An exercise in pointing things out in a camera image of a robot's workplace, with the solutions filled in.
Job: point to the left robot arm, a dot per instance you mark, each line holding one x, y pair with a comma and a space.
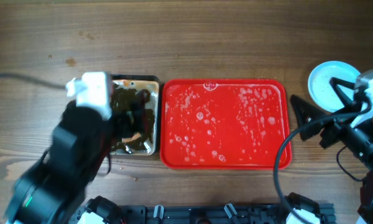
54, 187

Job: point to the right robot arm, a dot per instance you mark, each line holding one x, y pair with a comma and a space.
364, 151

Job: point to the black water tray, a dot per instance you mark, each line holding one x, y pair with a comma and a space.
135, 103

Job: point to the white plate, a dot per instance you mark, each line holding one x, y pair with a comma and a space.
319, 86

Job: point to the orange green scrub sponge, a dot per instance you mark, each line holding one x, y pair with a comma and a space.
136, 135

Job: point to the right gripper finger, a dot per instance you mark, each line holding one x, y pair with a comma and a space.
305, 112
336, 84

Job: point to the red plastic tray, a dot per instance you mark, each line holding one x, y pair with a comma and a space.
222, 123

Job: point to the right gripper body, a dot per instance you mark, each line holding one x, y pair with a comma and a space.
336, 128

